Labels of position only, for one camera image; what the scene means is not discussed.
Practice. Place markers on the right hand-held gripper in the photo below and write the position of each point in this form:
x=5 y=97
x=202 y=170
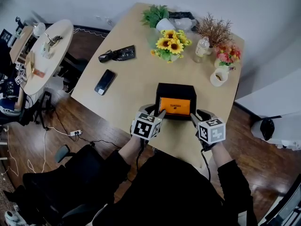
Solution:
x=211 y=132

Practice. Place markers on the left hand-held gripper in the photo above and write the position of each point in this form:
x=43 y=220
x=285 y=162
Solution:
x=144 y=127

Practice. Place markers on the orange box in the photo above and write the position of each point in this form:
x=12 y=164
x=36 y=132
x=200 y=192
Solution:
x=175 y=106

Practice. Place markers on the black box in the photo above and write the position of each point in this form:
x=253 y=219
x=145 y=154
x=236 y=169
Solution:
x=175 y=89

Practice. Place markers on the person's right forearm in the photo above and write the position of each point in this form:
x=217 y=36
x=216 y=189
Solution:
x=221 y=154

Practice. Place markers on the person's left forearm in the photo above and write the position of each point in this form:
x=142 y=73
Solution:
x=130 y=149

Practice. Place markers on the white mug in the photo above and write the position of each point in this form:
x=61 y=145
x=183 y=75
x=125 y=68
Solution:
x=218 y=79

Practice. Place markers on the black smartphone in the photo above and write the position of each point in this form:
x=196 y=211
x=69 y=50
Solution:
x=105 y=82

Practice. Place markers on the bin with black bag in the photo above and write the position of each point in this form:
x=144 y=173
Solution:
x=266 y=128

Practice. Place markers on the crumpled black plastic bag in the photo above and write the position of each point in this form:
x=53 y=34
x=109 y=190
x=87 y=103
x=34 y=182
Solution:
x=120 y=53

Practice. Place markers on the pink flower bouquet in pot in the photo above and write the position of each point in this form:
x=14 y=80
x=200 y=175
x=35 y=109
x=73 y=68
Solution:
x=228 y=55

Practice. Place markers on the sunflower bouquet in pot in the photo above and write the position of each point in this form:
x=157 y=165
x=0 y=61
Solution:
x=170 y=43

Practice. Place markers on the clear plastic bottle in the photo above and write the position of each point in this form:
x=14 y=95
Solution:
x=202 y=48

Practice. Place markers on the person's black clothing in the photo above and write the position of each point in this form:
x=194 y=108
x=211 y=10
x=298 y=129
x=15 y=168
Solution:
x=174 y=192

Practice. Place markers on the white power strip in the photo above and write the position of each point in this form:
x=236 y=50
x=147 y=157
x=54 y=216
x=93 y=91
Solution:
x=75 y=133

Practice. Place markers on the dried brown plant in vase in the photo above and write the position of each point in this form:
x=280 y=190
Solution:
x=215 y=30

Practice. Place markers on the white cabinet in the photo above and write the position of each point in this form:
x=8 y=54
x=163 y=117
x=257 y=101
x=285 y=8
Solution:
x=290 y=128

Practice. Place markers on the black bag with clear wrap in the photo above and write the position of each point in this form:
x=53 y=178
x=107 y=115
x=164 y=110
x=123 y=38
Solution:
x=183 y=20

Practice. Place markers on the green plant in white pot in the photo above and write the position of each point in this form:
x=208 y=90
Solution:
x=155 y=15

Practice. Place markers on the black mesh office chair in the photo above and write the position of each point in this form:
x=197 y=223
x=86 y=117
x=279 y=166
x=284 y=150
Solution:
x=77 y=173

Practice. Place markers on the black swivel chair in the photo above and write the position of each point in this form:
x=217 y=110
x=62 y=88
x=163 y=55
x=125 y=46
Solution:
x=44 y=107

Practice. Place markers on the round wooden table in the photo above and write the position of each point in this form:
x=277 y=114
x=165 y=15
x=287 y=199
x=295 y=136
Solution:
x=58 y=55

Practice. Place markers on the small orange packet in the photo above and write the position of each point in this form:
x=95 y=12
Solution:
x=39 y=73

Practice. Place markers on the metal ornament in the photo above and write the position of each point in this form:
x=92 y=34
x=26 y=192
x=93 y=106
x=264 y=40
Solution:
x=54 y=39

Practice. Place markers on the dark monitor screen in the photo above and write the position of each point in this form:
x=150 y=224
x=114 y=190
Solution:
x=287 y=208

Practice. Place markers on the small white cup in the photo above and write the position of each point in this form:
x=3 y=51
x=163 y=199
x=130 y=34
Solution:
x=45 y=49

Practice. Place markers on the open wooden box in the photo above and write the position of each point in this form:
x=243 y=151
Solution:
x=30 y=65

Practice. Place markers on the white round lamp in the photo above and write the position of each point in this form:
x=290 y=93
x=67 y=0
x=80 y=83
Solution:
x=39 y=29

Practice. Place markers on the small wooden desk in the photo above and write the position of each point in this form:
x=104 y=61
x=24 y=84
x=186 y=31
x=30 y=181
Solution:
x=21 y=43

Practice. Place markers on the white metal rack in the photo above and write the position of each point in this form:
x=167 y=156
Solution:
x=2 y=145

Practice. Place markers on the black figurine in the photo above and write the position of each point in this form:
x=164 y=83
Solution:
x=18 y=21

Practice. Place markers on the black picture frame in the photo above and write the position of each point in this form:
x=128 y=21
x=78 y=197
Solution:
x=5 y=35

